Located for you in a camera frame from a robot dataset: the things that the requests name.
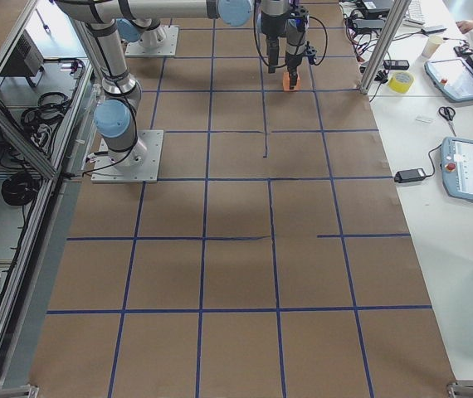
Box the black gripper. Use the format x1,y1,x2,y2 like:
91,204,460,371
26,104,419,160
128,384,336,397
285,18,317,88

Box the orange foam block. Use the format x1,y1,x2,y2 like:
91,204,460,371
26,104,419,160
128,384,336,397
282,71,300,92

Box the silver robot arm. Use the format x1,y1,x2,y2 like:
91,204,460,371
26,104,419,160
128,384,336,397
117,1,318,91
57,1,252,169

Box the yellow tape roll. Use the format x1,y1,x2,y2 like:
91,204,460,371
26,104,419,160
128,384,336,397
388,71,414,94

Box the white paper cup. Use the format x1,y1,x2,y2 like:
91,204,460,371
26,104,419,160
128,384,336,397
422,35,445,59

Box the black power adapter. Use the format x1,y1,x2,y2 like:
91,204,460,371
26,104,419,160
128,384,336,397
393,168,427,183

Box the black scissors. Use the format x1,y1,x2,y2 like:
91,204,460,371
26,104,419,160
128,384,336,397
438,106,456,137

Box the blue teach pendant far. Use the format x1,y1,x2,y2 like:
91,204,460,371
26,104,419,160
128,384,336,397
424,58,473,103

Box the blue teach pendant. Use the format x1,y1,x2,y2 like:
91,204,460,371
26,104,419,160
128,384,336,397
440,137,473,201
424,58,473,103

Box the blue teach pendant near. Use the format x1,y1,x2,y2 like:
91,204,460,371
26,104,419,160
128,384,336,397
440,137,473,201

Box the aluminium frame post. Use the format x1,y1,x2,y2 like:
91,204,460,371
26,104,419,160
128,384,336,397
359,0,411,95

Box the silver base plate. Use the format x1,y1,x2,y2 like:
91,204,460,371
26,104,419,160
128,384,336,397
124,25,179,58

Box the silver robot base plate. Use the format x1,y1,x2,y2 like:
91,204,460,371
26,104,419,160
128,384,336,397
90,129,164,183

